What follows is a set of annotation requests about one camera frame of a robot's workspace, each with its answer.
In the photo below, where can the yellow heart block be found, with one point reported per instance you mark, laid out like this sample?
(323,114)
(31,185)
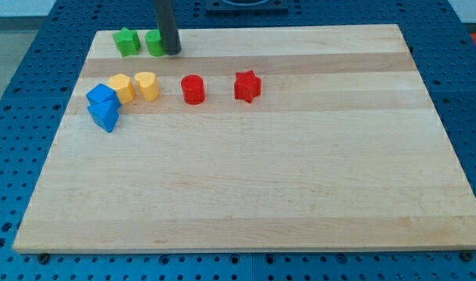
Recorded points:
(148,85)

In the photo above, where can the red star block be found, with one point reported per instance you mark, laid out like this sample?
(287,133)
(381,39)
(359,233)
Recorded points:
(247,86)

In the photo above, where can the green star block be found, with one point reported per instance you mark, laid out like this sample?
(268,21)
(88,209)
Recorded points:
(127,42)

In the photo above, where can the blue cube block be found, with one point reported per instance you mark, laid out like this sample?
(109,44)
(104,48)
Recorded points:
(102,93)

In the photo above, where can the red cylinder block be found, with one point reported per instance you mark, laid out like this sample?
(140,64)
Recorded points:
(193,89)

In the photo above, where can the light wooden board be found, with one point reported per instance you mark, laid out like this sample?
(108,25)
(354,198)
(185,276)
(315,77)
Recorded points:
(342,151)

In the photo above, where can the yellow hexagon block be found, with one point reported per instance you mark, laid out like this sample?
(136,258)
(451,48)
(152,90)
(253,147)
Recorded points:
(123,86)

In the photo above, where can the green round block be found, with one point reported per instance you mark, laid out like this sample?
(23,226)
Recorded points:
(154,43)

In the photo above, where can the blue triangle block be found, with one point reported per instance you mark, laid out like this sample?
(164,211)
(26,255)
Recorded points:
(105,115)

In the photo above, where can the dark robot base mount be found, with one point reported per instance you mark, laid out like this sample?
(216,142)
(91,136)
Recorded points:
(245,7)

